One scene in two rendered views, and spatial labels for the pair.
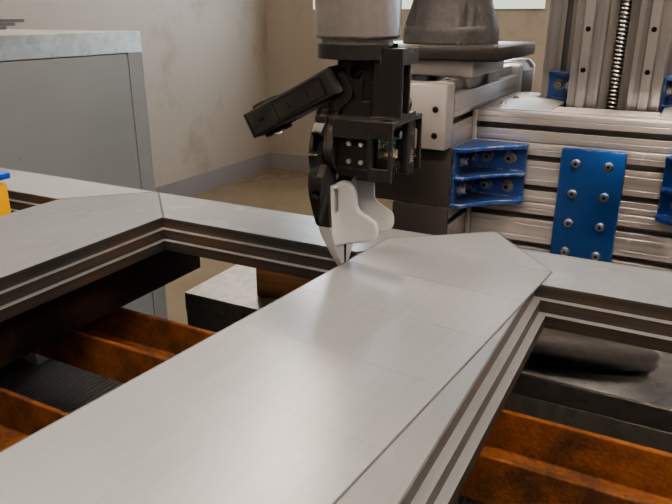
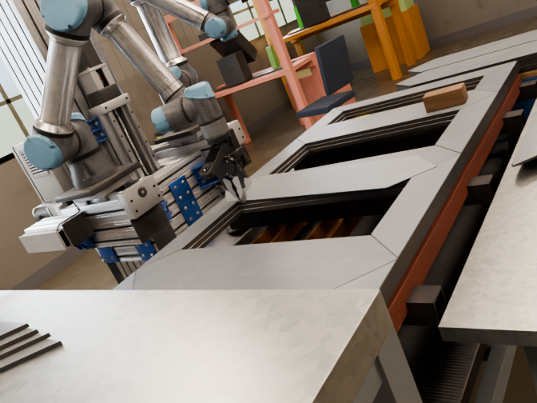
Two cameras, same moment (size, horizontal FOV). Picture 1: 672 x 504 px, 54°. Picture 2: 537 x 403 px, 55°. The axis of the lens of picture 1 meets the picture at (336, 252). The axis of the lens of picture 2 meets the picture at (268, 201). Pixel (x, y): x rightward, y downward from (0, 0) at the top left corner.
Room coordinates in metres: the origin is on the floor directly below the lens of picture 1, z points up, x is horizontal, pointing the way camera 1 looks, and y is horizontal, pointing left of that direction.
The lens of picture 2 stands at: (0.20, 1.41, 1.30)
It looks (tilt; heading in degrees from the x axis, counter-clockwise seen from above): 18 degrees down; 283
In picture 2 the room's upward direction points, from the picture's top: 23 degrees counter-clockwise
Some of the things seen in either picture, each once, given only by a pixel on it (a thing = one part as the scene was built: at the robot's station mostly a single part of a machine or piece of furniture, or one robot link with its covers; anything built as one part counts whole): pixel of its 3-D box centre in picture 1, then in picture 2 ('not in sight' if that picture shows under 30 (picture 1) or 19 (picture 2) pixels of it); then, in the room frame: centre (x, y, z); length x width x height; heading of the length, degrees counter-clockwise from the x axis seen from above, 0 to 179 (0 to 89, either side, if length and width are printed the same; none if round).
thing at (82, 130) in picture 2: not in sight; (71, 135); (1.10, -0.18, 1.20); 0.13 x 0.12 x 0.14; 87
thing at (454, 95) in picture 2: not in sight; (445, 97); (-0.05, -0.25, 0.87); 0.12 x 0.06 x 0.05; 157
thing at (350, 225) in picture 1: (351, 228); (244, 185); (0.59, -0.01, 0.89); 0.06 x 0.03 x 0.09; 62
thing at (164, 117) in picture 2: not in sight; (174, 114); (0.70, -0.04, 1.16); 0.11 x 0.11 x 0.08; 87
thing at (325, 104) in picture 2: not in sight; (325, 99); (0.46, -3.27, 0.46); 0.54 x 0.52 x 0.93; 160
